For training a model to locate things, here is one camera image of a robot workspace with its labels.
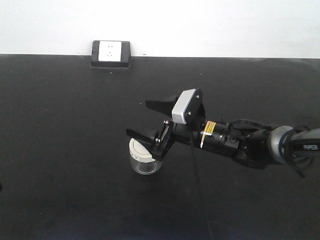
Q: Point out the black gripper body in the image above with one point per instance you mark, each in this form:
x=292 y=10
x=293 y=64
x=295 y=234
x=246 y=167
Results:
x=188 y=134

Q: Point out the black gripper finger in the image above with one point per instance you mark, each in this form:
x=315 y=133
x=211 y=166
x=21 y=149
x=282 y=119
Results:
x=148 y=138
x=163 y=106

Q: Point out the glass jar with white lid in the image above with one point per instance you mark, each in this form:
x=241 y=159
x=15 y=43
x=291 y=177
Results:
x=141 y=159

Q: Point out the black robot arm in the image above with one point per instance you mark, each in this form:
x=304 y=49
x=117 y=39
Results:
x=249 y=143

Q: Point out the black power socket box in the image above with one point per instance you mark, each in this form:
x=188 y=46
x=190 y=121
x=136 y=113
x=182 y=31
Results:
x=111 y=54

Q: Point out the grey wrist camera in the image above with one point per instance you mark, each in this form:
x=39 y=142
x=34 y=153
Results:
x=186 y=106

